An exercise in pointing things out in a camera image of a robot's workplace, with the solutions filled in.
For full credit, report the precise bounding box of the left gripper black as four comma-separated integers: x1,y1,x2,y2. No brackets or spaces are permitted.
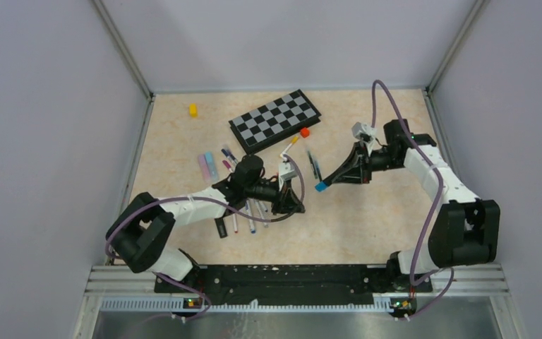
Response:
245,176,305,215

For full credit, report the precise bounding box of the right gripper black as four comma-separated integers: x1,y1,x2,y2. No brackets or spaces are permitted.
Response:
331,141,402,185

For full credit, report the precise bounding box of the black highlighter with blue cap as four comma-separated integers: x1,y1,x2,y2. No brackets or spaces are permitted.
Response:
315,182,328,192

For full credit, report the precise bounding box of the black highlighter pink tip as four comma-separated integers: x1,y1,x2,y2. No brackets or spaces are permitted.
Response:
215,218,228,239

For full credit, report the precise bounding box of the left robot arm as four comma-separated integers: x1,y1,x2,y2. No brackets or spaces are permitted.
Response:
105,155,306,292

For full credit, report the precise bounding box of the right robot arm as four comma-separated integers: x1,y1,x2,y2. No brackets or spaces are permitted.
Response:
315,119,500,291

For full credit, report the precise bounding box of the blue gel pen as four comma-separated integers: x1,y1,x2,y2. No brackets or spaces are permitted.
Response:
313,158,323,182

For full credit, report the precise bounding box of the green gel pen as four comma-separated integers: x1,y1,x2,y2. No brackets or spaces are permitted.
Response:
306,150,319,179

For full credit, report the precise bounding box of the white marker grey cap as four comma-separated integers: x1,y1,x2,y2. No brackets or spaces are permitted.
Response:
255,201,269,228

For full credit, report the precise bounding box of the white marker blue cap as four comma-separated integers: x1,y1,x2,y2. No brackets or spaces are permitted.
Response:
245,201,256,234

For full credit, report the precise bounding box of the blue capped whiteboard marker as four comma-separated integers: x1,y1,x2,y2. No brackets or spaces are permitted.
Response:
231,214,239,234

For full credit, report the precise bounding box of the orange red cube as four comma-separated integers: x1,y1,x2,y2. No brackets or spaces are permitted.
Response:
299,128,311,138

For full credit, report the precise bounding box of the white marker with pink band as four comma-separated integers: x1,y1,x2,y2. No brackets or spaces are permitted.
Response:
222,160,234,173

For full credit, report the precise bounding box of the purple whiteboard marker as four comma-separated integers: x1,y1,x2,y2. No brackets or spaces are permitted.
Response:
221,148,239,165

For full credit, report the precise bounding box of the black and grey chessboard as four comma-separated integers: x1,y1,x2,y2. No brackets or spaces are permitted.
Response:
229,89,322,155

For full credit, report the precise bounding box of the light blue eraser block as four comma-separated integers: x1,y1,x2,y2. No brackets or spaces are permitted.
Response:
205,152,219,182

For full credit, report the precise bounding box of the pink eraser block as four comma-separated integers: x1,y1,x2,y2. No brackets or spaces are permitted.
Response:
198,154,211,183

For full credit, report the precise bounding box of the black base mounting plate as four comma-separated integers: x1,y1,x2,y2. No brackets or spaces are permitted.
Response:
182,264,433,306

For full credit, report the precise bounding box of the yellow block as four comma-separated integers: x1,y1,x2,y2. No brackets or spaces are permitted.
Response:
188,103,198,117

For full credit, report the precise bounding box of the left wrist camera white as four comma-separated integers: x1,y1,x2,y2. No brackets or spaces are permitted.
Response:
277,157,297,186

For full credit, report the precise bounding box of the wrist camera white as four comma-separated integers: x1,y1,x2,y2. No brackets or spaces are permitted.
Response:
277,157,297,186
351,122,377,155

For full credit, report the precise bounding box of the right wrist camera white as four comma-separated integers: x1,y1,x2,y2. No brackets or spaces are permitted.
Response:
351,122,377,155

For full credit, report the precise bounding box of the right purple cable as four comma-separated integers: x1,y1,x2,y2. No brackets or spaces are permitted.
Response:
371,79,455,321

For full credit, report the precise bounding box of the aluminium frame rail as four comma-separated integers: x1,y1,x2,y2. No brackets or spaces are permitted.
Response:
76,264,526,338

